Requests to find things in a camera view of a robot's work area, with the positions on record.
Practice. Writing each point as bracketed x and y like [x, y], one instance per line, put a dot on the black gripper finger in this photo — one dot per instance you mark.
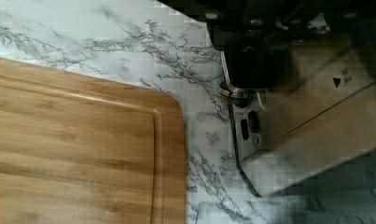
[239, 33]

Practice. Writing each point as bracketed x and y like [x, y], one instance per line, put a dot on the stainless steel two-slot toaster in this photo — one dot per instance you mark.
[314, 130]

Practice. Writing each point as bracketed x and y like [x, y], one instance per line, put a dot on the bamboo cutting board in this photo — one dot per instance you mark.
[85, 150]

